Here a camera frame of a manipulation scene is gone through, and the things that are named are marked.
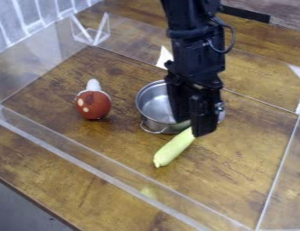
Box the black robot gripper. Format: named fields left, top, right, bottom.
left=165, top=28, right=225, bottom=137

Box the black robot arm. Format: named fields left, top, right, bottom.
left=161, top=0, right=225, bottom=137

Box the small steel pot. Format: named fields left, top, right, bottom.
left=135, top=80, right=225, bottom=134

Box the red toy mushroom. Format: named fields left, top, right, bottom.
left=75, top=79, right=111, bottom=120

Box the black bar on table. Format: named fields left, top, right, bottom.
left=220, top=5, right=270, bottom=23

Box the black cable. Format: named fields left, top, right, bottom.
left=206, top=16, right=237, bottom=54

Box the clear acrylic enclosure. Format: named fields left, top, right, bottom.
left=0, top=14, right=300, bottom=231

